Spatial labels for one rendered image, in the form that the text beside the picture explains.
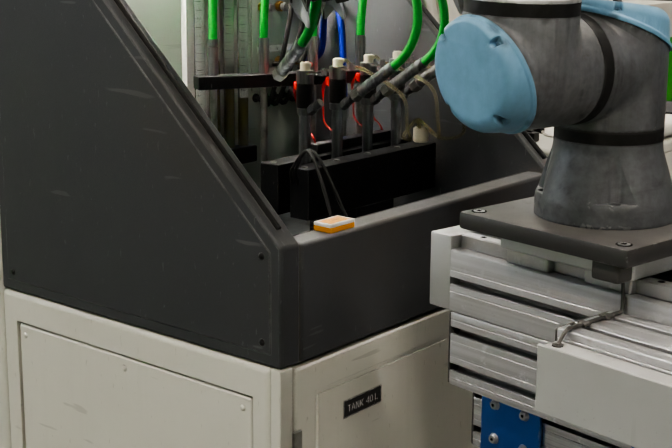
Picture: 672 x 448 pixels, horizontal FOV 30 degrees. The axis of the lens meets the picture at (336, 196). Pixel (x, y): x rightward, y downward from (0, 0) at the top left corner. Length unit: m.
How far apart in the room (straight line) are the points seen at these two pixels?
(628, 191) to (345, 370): 0.55
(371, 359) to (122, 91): 0.50
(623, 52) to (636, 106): 0.06
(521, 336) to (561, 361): 0.20
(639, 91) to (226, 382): 0.69
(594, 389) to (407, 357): 0.66
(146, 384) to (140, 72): 0.44
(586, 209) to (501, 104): 0.18
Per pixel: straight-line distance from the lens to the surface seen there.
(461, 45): 1.23
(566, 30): 1.23
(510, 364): 1.43
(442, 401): 1.93
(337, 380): 1.70
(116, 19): 1.72
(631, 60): 1.30
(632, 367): 1.20
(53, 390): 1.97
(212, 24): 2.08
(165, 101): 1.67
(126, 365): 1.82
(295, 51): 1.79
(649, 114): 1.33
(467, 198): 1.89
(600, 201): 1.32
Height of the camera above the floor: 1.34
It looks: 12 degrees down
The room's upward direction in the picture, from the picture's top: straight up
